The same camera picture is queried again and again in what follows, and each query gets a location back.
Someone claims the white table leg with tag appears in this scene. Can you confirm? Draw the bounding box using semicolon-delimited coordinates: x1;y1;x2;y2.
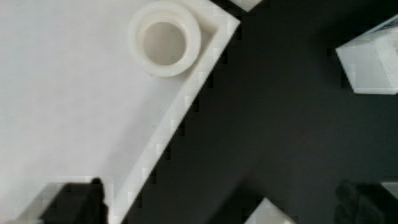
336;14;398;95

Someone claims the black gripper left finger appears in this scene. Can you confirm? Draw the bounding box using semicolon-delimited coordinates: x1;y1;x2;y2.
39;178;108;224

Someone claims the white square tabletop part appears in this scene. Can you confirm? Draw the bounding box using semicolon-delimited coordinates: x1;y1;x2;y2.
0;0;240;224

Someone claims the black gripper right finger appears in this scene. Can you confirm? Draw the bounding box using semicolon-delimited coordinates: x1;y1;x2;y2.
334;181;398;224

